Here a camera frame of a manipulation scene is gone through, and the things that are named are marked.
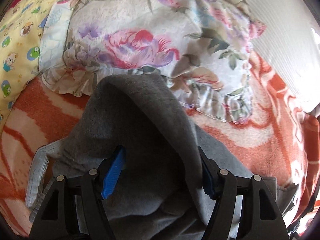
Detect grey fleece pants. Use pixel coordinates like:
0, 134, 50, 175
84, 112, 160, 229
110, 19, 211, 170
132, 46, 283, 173
24, 73, 299, 240

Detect orange white patterned blanket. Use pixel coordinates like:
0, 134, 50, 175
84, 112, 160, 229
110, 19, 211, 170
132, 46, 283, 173
1, 53, 319, 236

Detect floral ruffled pillow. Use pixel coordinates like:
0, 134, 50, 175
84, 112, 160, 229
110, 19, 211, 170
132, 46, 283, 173
39, 0, 266, 124

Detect yellow cartoon print pillow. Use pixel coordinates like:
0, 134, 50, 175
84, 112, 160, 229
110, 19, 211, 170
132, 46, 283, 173
1, 0, 58, 128

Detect white striped headboard cushion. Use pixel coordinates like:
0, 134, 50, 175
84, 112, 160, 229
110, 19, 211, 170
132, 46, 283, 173
246, 0, 319, 113

